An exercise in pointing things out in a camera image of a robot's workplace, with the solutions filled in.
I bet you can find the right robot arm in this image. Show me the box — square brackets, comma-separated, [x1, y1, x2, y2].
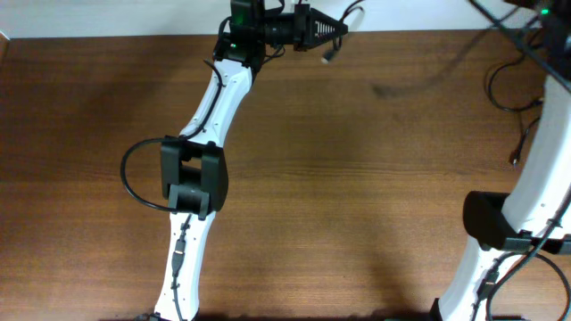
[428, 1, 570, 320]

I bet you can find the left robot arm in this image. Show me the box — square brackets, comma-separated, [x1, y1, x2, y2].
[149, 1, 349, 320]

